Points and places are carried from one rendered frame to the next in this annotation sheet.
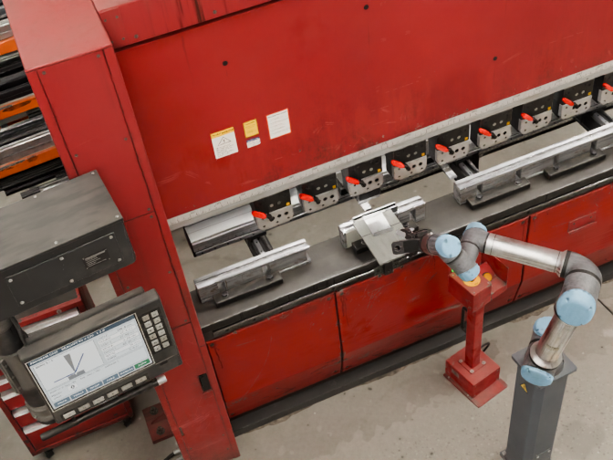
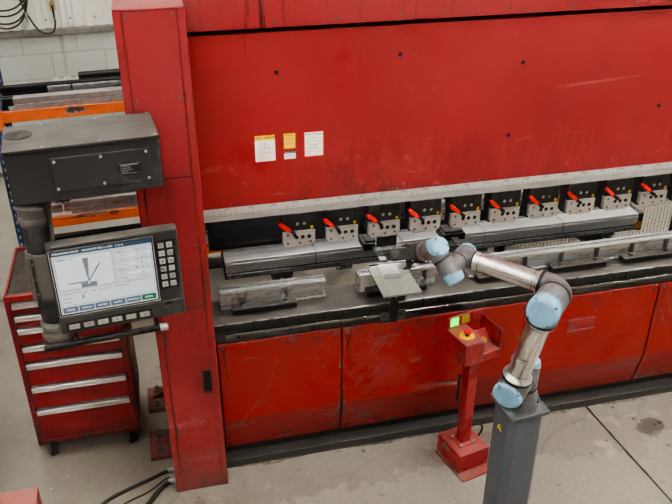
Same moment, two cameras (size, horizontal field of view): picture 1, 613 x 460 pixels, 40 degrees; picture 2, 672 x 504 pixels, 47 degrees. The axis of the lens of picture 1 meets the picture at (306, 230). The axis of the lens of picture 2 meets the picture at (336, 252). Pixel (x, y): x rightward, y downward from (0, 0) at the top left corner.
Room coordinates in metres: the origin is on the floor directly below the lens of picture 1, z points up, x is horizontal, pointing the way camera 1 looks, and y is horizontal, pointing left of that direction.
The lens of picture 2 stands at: (-0.69, -0.22, 2.87)
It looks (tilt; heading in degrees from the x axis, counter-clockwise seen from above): 29 degrees down; 3
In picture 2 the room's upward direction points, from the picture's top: straight up
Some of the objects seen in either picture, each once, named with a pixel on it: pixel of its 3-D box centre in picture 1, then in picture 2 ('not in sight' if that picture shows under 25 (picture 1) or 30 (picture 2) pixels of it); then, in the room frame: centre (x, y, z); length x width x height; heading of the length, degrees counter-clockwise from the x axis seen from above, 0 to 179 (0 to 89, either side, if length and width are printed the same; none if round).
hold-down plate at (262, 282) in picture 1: (248, 288); (264, 305); (2.33, 0.28, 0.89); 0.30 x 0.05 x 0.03; 107
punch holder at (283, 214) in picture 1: (270, 203); (297, 226); (2.44, 0.13, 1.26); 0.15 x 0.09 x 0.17; 107
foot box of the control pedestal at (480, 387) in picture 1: (475, 373); (465, 451); (2.31, -0.72, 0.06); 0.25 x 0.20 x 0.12; 30
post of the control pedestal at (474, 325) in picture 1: (474, 329); (467, 397); (2.33, -0.70, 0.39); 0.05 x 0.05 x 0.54; 30
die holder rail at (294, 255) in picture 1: (253, 270); (272, 291); (2.40, 0.25, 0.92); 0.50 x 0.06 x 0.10; 107
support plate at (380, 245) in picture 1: (385, 236); (394, 280); (2.42, -0.32, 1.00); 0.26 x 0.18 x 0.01; 17
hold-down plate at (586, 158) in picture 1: (574, 163); (577, 264); (2.80, -1.26, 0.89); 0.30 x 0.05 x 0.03; 107
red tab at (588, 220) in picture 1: (583, 223); (581, 324); (2.71, -1.31, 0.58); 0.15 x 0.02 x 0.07; 107
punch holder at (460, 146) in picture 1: (448, 140); (462, 207); (2.67, -0.64, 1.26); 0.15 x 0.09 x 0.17; 107
